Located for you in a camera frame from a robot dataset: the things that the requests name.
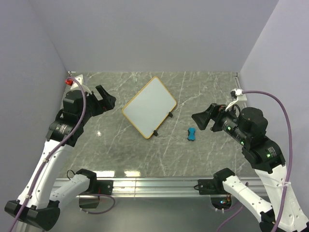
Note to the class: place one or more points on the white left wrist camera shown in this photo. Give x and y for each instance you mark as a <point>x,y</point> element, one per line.
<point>74,82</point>

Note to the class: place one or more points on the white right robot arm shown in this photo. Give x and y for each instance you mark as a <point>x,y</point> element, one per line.
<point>282,213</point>

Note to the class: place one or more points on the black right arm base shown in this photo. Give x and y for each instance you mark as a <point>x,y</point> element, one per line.
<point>210,187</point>

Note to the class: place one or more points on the yellow framed whiteboard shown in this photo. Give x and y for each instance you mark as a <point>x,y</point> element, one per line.
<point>147,110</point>

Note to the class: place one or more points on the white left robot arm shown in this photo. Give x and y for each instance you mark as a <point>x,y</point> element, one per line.
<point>38,205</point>

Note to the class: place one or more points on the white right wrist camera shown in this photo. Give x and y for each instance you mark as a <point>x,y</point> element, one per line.
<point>234,95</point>

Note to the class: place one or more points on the blue whiteboard eraser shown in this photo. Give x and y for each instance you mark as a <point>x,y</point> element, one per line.
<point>191,134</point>

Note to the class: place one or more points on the aluminium right side rail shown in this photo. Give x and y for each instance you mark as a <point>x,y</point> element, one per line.
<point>237,82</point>

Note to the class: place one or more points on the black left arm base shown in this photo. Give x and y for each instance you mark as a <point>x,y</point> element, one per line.
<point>104,187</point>

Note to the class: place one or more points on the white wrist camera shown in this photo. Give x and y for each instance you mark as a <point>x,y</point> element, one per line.
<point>74,82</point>
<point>234,95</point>

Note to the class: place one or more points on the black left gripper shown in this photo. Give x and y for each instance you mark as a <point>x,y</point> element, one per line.
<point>107,103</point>

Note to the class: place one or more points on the aluminium front mounting rail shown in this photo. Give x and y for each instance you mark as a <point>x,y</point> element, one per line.
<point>155,187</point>

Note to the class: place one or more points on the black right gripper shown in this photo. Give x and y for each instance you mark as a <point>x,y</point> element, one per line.
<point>214,111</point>

